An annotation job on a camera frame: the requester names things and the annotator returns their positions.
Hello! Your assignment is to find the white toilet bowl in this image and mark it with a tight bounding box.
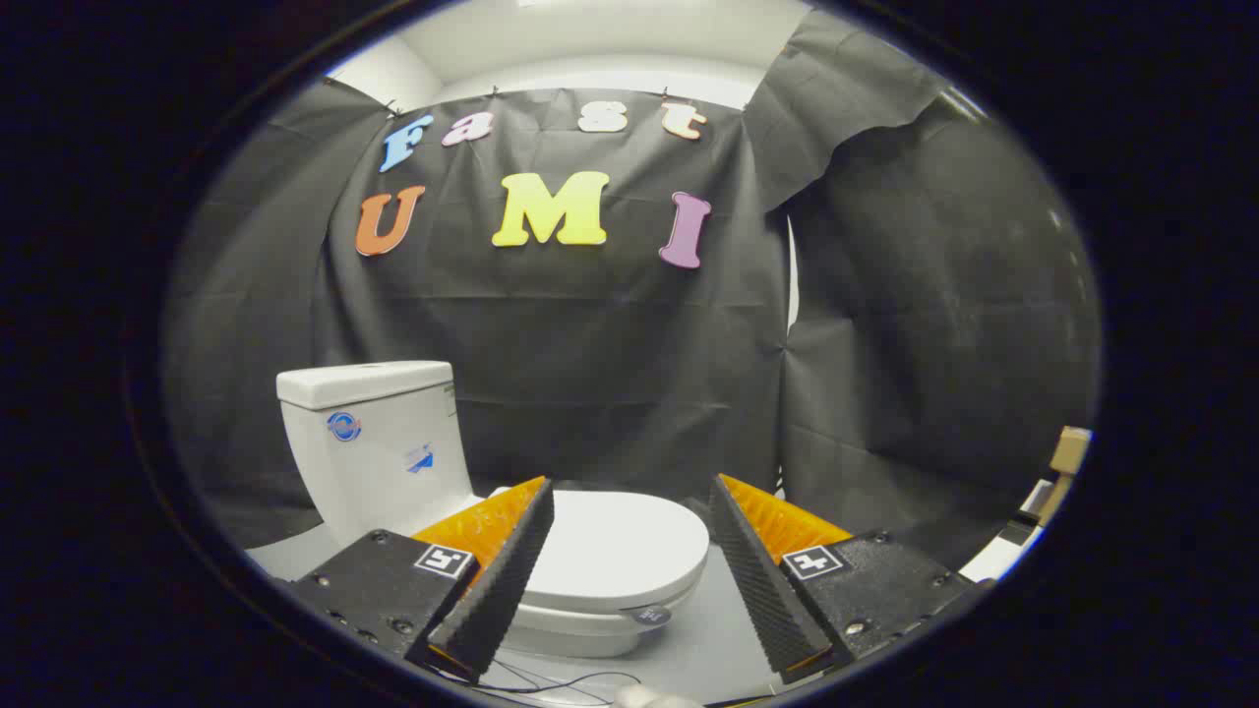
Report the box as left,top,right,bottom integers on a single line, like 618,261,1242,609
500,621,658,660

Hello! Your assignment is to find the cardboard box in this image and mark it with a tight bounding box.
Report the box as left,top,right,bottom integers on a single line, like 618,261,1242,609
1047,426,1093,479

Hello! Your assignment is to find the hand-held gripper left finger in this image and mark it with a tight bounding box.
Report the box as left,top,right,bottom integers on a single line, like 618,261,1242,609
285,476,557,684

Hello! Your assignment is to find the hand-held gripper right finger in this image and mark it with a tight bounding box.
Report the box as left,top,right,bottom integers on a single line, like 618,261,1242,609
708,473,985,685

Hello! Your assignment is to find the white toilet lid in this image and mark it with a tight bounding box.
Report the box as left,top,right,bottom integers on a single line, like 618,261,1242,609
489,489,711,628

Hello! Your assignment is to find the thin black cable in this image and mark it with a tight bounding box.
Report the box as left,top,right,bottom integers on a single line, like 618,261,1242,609
433,657,642,707

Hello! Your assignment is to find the black backdrop cloth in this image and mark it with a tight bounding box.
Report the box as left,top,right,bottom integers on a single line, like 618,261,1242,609
162,10,1101,573

